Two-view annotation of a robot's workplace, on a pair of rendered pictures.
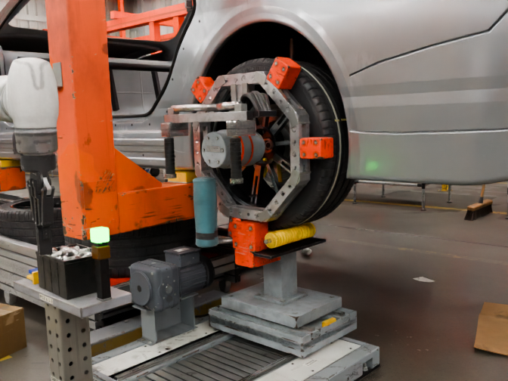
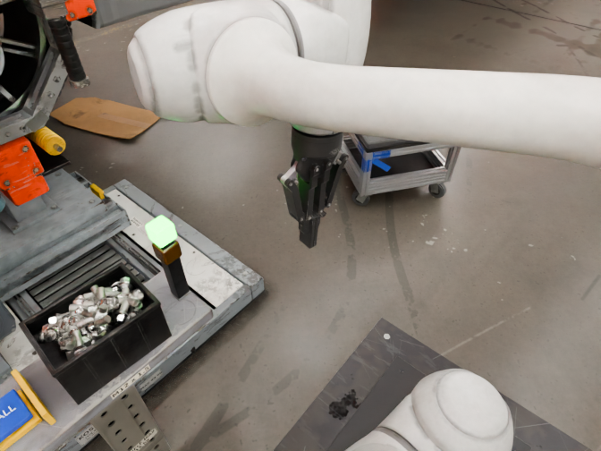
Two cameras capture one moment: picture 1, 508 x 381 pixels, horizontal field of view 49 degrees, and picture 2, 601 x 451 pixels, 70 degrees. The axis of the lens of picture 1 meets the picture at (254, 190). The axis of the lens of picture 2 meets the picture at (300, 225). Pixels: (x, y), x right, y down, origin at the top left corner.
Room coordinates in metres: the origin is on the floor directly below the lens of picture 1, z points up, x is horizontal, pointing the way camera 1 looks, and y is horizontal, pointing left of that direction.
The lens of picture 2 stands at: (1.31, 1.03, 1.21)
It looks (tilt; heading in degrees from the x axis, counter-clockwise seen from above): 44 degrees down; 268
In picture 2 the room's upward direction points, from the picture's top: straight up
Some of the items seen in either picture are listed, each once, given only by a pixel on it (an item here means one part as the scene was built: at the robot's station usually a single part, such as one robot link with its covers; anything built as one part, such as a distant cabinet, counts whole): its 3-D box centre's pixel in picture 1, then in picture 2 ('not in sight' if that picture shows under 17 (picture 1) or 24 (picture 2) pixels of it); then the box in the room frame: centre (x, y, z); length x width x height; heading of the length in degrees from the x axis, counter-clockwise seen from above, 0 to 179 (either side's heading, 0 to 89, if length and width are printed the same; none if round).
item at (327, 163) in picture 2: (43, 202); (318, 184); (1.26, 0.49, 0.78); 0.04 x 0.01 x 0.11; 128
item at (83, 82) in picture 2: (236, 159); (68, 51); (1.79, 0.06, 0.83); 0.04 x 0.04 x 0.16
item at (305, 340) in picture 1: (281, 318); (39, 230); (2.20, -0.10, 0.13); 0.50 x 0.36 x 0.10; 47
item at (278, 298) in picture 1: (280, 274); (14, 189); (2.20, -0.10, 0.32); 0.40 x 0.30 x 0.28; 47
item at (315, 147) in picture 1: (316, 147); (71, 1); (1.87, -0.21, 0.85); 0.09 x 0.08 x 0.07; 47
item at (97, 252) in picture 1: (100, 252); (166, 249); (1.55, 0.44, 0.59); 0.04 x 0.04 x 0.04; 47
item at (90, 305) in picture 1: (69, 291); (101, 359); (1.68, 0.59, 0.44); 0.43 x 0.17 x 0.03; 47
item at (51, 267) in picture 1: (72, 267); (99, 327); (1.67, 0.57, 0.51); 0.20 x 0.14 x 0.13; 44
